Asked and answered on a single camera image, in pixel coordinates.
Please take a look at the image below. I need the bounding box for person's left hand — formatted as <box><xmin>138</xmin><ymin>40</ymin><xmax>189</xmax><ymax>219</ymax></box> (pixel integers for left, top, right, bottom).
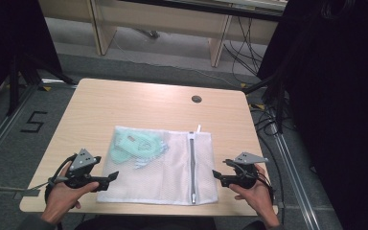
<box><xmin>41</xmin><ymin>162</ymin><xmax>101</xmax><ymax>225</ymax></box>

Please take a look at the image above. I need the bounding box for black curtain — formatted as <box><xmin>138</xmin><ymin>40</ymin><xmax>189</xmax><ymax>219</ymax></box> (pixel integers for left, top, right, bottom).
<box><xmin>256</xmin><ymin>0</ymin><xmax>368</xmax><ymax>230</ymax></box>
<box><xmin>0</xmin><ymin>0</ymin><xmax>64</xmax><ymax>113</ymax></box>

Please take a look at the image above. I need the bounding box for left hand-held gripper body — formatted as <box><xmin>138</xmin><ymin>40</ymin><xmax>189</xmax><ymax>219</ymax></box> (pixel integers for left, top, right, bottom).
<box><xmin>64</xmin><ymin>148</ymin><xmax>110</xmax><ymax>193</ymax></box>

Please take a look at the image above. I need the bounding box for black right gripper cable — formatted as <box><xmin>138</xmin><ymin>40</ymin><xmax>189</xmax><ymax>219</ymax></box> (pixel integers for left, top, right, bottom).
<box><xmin>222</xmin><ymin>158</ymin><xmax>276</xmax><ymax>205</ymax></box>

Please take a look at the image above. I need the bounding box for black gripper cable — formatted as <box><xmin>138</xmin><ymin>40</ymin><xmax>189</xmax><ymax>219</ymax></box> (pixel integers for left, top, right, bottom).
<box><xmin>44</xmin><ymin>152</ymin><xmax>79</xmax><ymax>205</ymax></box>
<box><xmin>222</xmin><ymin>158</ymin><xmax>276</xmax><ymax>205</ymax></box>

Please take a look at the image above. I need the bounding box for bundle of black cables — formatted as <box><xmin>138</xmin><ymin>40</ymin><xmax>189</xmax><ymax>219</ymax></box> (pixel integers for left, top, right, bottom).
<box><xmin>222</xmin><ymin>15</ymin><xmax>271</xmax><ymax>84</ymax></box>

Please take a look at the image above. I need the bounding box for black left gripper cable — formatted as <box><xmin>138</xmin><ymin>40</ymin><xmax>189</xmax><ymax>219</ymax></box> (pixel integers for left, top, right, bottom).
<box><xmin>44</xmin><ymin>152</ymin><xmax>79</xmax><ymax>205</ymax></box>

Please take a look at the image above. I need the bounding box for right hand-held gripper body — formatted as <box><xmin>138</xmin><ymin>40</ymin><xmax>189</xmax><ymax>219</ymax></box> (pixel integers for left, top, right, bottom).
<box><xmin>219</xmin><ymin>151</ymin><xmax>269</xmax><ymax>190</ymax></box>

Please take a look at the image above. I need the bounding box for metal floor rail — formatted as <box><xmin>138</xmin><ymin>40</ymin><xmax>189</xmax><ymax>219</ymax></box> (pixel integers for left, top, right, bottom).
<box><xmin>269</xmin><ymin>123</ymin><xmax>323</xmax><ymax>230</ymax></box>
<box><xmin>0</xmin><ymin>83</ymin><xmax>41</xmax><ymax>173</ymax></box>

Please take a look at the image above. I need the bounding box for mint green cable bundle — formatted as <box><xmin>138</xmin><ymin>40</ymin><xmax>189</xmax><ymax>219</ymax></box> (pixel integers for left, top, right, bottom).
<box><xmin>109</xmin><ymin>128</ymin><xmax>170</xmax><ymax>170</ymax></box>

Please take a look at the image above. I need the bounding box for white mesh laundry bag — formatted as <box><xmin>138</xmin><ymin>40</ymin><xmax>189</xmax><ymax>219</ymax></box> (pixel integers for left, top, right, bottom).
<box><xmin>96</xmin><ymin>125</ymin><xmax>219</xmax><ymax>206</ymax></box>

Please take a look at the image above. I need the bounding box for person's right hand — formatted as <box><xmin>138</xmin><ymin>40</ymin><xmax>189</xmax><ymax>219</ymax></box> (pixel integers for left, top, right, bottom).
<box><xmin>229</xmin><ymin>164</ymin><xmax>281</xmax><ymax>230</ymax></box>

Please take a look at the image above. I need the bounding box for light wooden desk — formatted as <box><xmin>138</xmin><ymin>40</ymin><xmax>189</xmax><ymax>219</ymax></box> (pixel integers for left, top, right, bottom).
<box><xmin>37</xmin><ymin>0</ymin><xmax>287</xmax><ymax>68</ymax></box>

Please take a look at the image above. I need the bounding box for grey cable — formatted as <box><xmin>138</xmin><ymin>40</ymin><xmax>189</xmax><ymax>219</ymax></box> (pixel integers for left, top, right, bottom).
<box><xmin>0</xmin><ymin>177</ymin><xmax>69</xmax><ymax>193</ymax></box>

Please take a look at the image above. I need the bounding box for black tripod stand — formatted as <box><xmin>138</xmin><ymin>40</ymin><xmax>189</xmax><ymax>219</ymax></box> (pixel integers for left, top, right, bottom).
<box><xmin>241</xmin><ymin>71</ymin><xmax>290</xmax><ymax>135</ymax></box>
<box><xmin>5</xmin><ymin>52</ymin><xmax>79</xmax><ymax>117</ymax></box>

